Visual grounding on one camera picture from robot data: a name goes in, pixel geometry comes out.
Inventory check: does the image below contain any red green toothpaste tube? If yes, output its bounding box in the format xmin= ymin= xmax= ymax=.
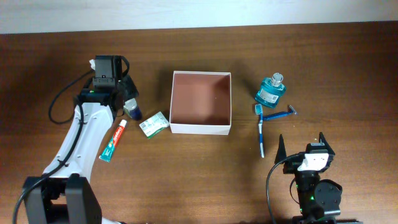
xmin=99 ymin=119 xmax=127 ymax=162

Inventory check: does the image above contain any blue disposable razor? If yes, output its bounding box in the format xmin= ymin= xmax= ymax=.
xmin=262 ymin=105 xmax=297 ymax=121

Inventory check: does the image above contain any white green soap packet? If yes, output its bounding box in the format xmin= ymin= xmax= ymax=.
xmin=139 ymin=111 xmax=170 ymax=139

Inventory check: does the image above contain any white cardboard box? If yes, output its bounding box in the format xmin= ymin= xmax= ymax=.
xmin=169 ymin=71 xmax=232 ymax=136

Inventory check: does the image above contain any clear hand soap pump bottle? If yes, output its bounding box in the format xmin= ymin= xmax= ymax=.
xmin=123 ymin=98 xmax=142 ymax=121

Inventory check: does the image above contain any blue white toothbrush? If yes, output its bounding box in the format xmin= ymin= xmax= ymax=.
xmin=254 ymin=104 xmax=265 ymax=158

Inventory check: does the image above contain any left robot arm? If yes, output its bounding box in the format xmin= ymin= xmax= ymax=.
xmin=12 ymin=55 xmax=139 ymax=223

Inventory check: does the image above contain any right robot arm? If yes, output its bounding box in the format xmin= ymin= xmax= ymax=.
xmin=266 ymin=133 xmax=359 ymax=224

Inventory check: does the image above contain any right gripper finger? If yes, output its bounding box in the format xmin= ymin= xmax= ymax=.
xmin=274 ymin=134 xmax=287 ymax=164
xmin=319 ymin=132 xmax=335 ymax=156

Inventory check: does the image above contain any blue mouthwash bottle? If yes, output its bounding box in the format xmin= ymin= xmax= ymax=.
xmin=255 ymin=73 xmax=286 ymax=108

